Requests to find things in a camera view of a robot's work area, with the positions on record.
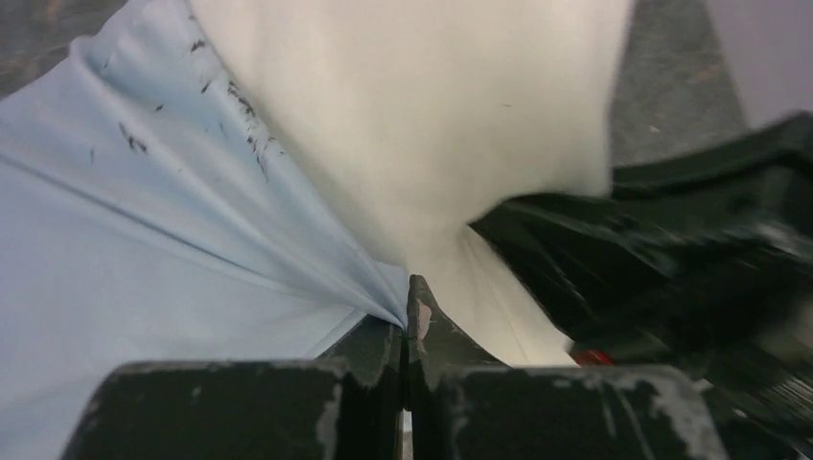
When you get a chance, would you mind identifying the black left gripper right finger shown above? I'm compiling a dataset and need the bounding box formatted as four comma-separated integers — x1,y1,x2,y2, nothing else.
406,275,505,391

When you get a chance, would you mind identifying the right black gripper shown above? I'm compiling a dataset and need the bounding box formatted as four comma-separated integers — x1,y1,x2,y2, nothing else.
473,112,812,458

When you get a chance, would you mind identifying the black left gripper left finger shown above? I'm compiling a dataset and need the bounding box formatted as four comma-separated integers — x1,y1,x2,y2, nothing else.
318,316,403,388

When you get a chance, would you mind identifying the white pillow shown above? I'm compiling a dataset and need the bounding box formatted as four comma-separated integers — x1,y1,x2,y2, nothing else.
192,1,634,366

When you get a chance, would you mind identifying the light blue pillowcase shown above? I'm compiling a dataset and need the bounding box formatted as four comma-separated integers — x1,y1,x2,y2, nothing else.
1,1,407,459

